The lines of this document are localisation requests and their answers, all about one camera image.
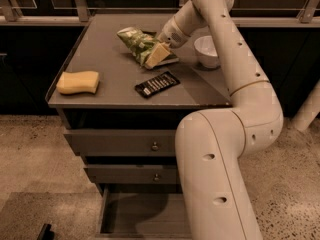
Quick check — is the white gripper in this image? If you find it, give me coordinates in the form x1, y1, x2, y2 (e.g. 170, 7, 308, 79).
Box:
145, 17, 189, 69

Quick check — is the green jalapeno chip bag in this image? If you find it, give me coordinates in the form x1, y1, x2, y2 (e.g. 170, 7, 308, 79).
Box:
117, 27, 179, 69

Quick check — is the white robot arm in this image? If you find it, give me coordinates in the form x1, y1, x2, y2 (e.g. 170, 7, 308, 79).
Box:
160, 0, 283, 240

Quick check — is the grey drawer cabinet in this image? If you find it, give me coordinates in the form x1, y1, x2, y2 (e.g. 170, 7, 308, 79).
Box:
45, 13, 234, 198

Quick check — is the grey top drawer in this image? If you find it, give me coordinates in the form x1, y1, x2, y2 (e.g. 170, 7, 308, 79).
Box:
64, 129, 175, 157

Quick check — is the grey drawer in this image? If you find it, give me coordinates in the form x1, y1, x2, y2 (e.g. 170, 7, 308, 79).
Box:
64, 129, 175, 157
96, 184, 192, 240
84, 165, 177, 184

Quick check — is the grey middle drawer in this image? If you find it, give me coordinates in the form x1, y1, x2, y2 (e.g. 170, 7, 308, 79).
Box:
84, 165, 177, 184

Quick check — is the grey bottom drawer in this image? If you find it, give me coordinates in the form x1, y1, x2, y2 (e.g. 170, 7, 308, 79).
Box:
96, 184, 192, 240

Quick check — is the black snack bar wrapper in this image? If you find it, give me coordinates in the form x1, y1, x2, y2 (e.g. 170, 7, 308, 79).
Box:
134, 71, 180, 98

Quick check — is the white ceramic bowl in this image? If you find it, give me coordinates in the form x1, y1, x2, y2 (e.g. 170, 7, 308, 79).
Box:
194, 36, 220, 69

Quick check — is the yellow sponge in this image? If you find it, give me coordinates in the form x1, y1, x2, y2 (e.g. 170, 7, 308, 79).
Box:
56, 71, 99, 95

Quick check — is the black object on floor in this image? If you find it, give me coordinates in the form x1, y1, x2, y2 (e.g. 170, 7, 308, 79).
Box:
37, 224, 54, 240

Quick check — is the metal railing frame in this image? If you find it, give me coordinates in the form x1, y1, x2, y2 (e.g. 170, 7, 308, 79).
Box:
0, 0, 320, 28

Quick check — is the white post at right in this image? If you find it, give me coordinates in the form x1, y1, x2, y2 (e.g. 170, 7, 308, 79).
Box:
292, 80, 320, 131

